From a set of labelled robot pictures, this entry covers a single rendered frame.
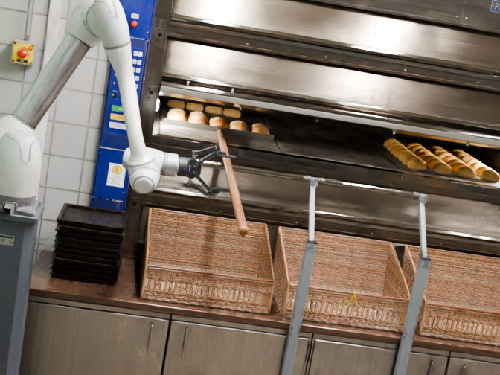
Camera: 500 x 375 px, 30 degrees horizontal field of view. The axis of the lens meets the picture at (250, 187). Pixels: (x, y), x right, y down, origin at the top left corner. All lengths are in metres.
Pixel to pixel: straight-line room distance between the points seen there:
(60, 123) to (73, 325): 0.93
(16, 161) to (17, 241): 0.28
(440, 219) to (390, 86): 0.68
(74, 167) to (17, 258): 0.99
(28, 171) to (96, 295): 0.76
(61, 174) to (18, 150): 1.00
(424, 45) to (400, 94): 0.24
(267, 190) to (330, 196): 0.30
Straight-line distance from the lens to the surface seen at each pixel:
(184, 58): 4.21
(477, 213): 4.58
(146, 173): 3.40
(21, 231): 3.38
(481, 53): 4.43
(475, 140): 4.33
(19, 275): 3.43
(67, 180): 4.32
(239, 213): 3.02
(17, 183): 3.35
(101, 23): 3.42
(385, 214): 4.44
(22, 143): 3.35
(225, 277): 3.91
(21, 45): 4.18
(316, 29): 4.24
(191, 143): 4.26
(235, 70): 4.22
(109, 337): 3.95
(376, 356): 4.07
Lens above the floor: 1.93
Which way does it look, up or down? 12 degrees down
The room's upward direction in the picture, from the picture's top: 10 degrees clockwise
